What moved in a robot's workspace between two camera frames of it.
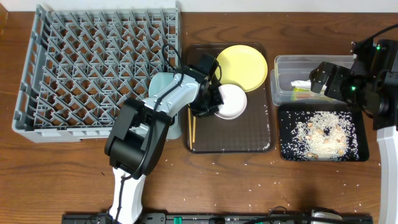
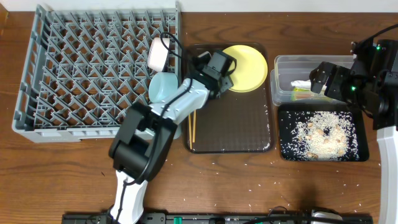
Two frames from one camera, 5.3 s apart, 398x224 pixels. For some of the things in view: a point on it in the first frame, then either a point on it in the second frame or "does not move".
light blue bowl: [158, 82] does not move
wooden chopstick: [189, 128] does not move
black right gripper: [340, 74] does not move
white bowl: [234, 101] -> [157, 53]
